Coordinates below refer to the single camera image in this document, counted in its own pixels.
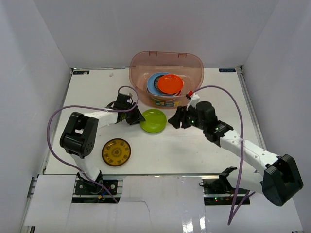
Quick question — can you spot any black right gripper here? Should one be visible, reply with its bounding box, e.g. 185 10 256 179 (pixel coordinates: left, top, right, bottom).
168 103 207 131

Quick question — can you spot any pale yellow plastic plate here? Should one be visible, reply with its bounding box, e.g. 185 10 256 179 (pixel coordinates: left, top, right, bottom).
148 94 177 102

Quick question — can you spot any light blue plastic plate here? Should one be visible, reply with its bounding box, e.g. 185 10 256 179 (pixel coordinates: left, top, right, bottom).
147 72 169 96

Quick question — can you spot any orange plastic plate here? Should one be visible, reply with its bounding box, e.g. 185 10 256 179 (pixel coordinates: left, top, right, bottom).
157 74 184 94

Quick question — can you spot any small blue patterned plate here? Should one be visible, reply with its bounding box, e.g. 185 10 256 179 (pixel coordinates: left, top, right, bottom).
154 75 163 94

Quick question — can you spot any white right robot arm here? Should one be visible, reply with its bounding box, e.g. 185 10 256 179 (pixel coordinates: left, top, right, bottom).
168 101 304 206

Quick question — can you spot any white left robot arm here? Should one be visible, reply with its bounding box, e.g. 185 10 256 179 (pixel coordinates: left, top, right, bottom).
60 94 145 194

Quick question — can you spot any pink translucent plastic bin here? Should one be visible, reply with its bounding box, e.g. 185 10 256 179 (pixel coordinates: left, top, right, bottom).
129 51 204 109

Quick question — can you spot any lime green plastic plate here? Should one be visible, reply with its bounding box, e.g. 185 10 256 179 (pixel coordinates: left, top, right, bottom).
140 109 167 133

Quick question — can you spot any yellow patterned brown-rimmed plate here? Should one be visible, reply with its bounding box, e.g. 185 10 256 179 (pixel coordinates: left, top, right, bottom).
102 138 132 167

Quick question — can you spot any right dark table label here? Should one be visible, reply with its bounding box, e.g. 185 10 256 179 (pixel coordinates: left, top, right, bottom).
219 68 236 73

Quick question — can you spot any dark table label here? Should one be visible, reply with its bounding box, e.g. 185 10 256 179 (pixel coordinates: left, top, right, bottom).
219 68 236 73
72 70 90 75

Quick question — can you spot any left dark table label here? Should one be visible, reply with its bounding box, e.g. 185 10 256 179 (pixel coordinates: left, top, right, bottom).
72 70 90 75

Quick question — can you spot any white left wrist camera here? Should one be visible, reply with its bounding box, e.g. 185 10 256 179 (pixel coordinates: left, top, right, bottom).
126 93 134 104

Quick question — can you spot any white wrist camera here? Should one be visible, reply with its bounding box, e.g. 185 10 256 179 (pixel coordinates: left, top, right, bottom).
186 91 200 110
126 93 134 104

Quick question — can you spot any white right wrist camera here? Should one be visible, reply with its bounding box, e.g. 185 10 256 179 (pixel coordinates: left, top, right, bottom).
186 91 200 110

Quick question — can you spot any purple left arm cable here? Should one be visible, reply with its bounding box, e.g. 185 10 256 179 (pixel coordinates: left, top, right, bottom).
46 86 140 203

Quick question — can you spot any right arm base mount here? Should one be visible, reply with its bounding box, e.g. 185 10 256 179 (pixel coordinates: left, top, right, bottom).
199 178 235 206

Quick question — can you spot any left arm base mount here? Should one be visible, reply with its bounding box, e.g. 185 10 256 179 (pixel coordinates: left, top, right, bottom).
71 178 121 204

